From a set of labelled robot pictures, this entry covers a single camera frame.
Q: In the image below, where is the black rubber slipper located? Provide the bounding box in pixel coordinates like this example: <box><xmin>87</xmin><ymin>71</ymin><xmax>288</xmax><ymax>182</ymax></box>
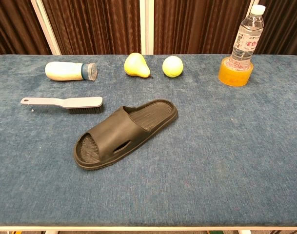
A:
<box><xmin>73</xmin><ymin>98</ymin><xmax>178</xmax><ymax>169</ymax></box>

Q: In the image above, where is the grey brush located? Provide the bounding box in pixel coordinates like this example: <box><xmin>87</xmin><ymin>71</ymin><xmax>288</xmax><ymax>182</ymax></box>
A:
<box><xmin>20</xmin><ymin>96</ymin><xmax>104</xmax><ymax>115</ymax></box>

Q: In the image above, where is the yellow pear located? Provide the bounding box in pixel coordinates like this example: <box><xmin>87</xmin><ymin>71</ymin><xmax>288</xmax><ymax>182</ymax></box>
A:
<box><xmin>124</xmin><ymin>52</ymin><xmax>154</xmax><ymax>79</ymax></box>

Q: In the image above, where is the yellow-green tennis ball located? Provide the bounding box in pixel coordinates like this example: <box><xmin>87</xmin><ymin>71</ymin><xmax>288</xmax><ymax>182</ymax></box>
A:
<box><xmin>162</xmin><ymin>56</ymin><xmax>184</xmax><ymax>78</ymax></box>

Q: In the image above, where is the blue fabric table cloth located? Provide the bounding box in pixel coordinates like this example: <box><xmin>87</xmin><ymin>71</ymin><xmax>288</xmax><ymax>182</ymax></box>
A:
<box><xmin>0</xmin><ymin>54</ymin><xmax>297</xmax><ymax>227</ymax></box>

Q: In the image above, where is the yellow packing tape roll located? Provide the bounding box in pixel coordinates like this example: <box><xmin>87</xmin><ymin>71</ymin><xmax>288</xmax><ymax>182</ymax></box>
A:
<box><xmin>218</xmin><ymin>56</ymin><xmax>254</xmax><ymax>87</ymax></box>

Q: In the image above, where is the white squeeze bottle blue cap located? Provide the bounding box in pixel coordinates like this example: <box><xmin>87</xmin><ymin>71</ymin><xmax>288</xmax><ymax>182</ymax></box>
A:
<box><xmin>44</xmin><ymin>61</ymin><xmax>98</xmax><ymax>81</ymax></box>

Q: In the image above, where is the dark brown pleated curtain panel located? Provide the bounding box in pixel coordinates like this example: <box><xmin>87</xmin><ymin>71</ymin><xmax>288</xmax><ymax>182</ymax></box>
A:
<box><xmin>0</xmin><ymin>0</ymin><xmax>52</xmax><ymax>59</ymax></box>
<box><xmin>153</xmin><ymin>0</ymin><xmax>252</xmax><ymax>55</ymax></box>
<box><xmin>255</xmin><ymin>0</ymin><xmax>297</xmax><ymax>58</ymax></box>
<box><xmin>41</xmin><ymin>0</ymin><xmax>142</xmax><ymax>55</ymax></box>

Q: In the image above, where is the clear plastic water bottle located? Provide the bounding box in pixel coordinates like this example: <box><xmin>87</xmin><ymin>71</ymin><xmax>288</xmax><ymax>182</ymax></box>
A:
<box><xmin>228</xmin><ymin>4</ymin><xmax>266</xmax><ymax>69</ymax></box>

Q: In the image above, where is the white partition frame post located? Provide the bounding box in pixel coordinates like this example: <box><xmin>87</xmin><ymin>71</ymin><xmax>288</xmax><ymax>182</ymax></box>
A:
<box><xmin>245</xmin><ymin>0</ymin><xmax>260</xmax><ymax>10</ymax></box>
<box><xmin>140</xmin><ymin>0</ymin><xmax>155</xmax><ymax>55</ymax></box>
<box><xmin>30</xmin><ymin>0</ymin><xmax>61</xmax><ymax>56</ymax></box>

